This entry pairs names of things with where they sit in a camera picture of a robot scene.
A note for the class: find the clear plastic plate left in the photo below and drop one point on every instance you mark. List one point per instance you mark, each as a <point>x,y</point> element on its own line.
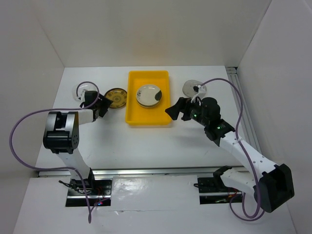
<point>78,90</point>

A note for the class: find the clear grey plastic plate right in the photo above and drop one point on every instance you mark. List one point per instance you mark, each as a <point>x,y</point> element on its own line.
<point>187,88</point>

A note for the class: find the cream plate black brushstroke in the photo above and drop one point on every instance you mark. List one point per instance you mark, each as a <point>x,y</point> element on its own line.
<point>149,94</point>

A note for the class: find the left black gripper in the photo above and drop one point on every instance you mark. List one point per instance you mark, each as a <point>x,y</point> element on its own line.
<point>105,102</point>

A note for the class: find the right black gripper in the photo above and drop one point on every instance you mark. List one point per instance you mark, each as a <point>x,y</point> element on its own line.
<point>174,110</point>

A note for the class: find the white front cover board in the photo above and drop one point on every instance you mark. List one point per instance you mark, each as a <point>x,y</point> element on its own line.
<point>154,193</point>

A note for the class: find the aluminium rail right side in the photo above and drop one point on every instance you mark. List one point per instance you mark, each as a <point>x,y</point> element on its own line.
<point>248,130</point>

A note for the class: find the yellow patterned plate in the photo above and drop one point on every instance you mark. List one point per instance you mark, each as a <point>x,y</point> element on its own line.
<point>118,97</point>
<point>148,106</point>

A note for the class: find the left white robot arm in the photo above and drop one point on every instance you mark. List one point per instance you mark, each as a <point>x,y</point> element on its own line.
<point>61,137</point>

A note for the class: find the yellow plastic bin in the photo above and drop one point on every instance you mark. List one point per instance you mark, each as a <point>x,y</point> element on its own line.
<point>138,115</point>

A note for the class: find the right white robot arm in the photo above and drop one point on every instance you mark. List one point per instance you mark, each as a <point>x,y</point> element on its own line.
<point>270,184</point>

